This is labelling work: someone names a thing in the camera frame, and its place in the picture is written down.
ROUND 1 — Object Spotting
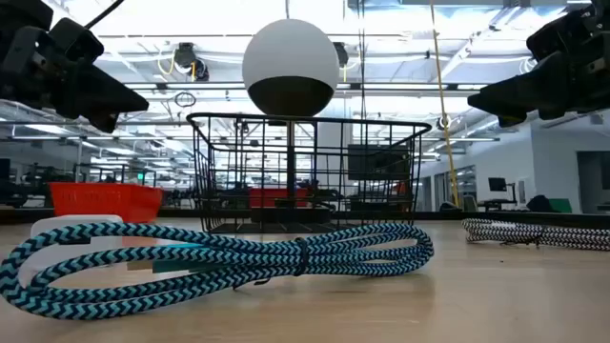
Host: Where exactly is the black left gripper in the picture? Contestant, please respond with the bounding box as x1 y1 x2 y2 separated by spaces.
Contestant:
0 0 150 134

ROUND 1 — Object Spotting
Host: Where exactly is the black bag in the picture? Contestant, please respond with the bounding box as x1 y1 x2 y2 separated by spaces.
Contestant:
526 193 557 213

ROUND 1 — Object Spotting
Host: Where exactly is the white and black sphere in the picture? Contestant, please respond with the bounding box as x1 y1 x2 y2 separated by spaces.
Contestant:
241 18 340 118

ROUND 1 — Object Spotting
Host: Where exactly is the yellow hanging cord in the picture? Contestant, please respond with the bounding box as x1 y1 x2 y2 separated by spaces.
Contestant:
430 0 459 209

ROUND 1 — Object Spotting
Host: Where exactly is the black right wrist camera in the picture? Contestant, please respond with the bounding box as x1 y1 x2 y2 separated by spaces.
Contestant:
526 5 597 62

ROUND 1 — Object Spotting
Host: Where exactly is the black ceiling cord reel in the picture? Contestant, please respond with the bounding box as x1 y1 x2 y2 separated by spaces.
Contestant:
173 41 211 82
332 41 350 68

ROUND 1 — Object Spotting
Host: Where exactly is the dark wall screen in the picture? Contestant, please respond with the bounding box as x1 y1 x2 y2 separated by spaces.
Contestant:
347 144 412 181

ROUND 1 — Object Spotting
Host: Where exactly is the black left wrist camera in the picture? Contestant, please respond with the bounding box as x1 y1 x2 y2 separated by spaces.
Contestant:
47 17 105 66

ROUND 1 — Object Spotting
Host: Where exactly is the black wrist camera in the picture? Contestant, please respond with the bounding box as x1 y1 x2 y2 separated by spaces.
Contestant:
47 17 105 66
526 5 597 62

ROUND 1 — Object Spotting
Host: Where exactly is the red storage crate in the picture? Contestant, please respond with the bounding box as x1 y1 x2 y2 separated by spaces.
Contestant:
248 187 311 209

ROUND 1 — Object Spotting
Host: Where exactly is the green bin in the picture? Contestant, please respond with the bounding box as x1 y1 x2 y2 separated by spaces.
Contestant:
547 197 573 214

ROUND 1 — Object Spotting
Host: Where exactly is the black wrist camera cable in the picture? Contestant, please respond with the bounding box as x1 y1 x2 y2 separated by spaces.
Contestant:
83 0 127 29

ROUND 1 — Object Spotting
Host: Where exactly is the black and white braided cable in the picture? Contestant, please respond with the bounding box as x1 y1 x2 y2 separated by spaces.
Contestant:
460 217 610 252

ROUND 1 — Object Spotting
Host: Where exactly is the black aluminium rig frame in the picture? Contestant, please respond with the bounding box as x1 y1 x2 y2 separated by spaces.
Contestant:
0 207 610 231

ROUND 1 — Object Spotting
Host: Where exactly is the black wire basket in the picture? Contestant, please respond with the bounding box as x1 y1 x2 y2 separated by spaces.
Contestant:
186 112 433 234

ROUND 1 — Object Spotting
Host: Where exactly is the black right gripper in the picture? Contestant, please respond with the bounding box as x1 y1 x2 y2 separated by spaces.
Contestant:
467 0 610 129

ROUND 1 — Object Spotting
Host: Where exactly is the blue braided cable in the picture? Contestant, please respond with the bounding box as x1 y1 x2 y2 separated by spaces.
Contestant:
0 221 436 321

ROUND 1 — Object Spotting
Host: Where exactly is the red plastic basket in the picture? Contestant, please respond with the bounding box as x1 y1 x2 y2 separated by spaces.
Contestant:
49 182 164 224

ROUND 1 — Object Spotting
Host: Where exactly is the black stand pole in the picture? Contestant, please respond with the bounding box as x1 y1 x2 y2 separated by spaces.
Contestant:
284 116 297 207

